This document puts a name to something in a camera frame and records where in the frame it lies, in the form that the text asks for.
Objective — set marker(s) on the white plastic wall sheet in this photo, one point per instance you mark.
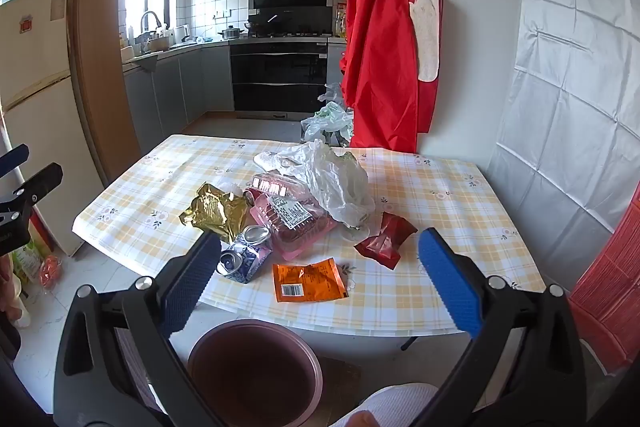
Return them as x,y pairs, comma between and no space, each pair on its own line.
575,57

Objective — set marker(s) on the pink plastic food tray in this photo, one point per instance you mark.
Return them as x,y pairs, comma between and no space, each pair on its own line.
295,229

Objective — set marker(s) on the orange snack packet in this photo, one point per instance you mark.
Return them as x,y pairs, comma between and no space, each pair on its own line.
310,279

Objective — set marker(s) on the black built-in stove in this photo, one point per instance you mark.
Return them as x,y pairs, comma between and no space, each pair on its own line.
280,77

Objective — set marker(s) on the round clear plastic lid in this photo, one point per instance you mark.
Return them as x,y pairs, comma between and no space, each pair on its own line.
356,234

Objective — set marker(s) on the steel pot with lid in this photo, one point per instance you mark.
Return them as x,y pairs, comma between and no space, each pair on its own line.
232,33

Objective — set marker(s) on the black wok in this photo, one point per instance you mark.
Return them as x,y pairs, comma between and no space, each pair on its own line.
255,26

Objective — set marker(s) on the wall socket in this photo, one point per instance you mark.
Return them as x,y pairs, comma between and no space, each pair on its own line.
222,13

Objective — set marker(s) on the brown round trash bin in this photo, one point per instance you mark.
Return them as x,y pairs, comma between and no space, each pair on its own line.
250,372

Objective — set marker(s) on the brown cardboard sheet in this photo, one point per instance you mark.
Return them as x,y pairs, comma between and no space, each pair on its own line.
340,372

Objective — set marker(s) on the white kettle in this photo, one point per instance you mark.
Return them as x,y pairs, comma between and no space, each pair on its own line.
182,33

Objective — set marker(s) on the grey lower kitchen cabinets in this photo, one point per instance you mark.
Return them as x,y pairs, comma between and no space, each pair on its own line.
170,92

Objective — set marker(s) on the black range hood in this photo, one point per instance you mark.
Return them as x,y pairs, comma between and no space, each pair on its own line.
290,7

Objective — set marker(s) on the white green plastic bag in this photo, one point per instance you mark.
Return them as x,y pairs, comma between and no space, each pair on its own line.
327,119

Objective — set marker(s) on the chrome kitchen faucet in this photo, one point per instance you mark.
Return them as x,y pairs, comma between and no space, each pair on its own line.
149,19

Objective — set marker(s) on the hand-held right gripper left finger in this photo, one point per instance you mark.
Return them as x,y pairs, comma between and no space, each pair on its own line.
185,284

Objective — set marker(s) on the checked floral tablecloth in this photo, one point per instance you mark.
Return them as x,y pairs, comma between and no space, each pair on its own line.
425,187

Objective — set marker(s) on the clear plastic bag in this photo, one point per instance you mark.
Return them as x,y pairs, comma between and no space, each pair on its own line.
332,94

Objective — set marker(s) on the red fridge sticker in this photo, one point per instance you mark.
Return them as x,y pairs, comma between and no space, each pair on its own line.
26,25

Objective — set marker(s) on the gold foil wrapper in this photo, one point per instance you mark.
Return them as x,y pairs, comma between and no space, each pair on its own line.
210,209

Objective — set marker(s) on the wooden door jamb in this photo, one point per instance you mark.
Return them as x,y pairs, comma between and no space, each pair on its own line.
100,57

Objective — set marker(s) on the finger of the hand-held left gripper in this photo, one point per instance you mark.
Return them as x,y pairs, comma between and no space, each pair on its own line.
42,179
15,157

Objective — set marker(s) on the red printed cloth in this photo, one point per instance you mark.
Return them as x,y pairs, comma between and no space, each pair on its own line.
610,287

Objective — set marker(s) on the dark red wrapper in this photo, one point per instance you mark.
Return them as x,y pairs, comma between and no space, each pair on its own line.
382,242

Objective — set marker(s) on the cooking oil bottles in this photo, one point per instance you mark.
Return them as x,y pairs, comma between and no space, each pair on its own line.
341,22

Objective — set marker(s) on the clear plastic clamshell box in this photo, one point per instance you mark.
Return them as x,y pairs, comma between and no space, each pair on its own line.
270,184

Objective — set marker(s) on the cream refrigerator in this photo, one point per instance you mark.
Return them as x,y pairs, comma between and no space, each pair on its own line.
45,107

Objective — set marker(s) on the green snack packet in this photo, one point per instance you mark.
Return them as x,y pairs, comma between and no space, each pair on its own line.
27,259

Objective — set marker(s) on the orange net bag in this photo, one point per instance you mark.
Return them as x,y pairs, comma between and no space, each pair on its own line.
50,272

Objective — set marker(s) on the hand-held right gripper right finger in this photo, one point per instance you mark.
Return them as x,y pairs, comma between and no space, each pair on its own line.
450,284

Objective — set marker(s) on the crushed blue patterned can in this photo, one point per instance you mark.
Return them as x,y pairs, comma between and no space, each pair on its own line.
247,259

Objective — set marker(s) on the person's leg in pale pants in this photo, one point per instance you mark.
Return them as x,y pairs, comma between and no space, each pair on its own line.
395,402

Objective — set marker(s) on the red apron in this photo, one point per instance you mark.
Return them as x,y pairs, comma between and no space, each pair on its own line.
380,57

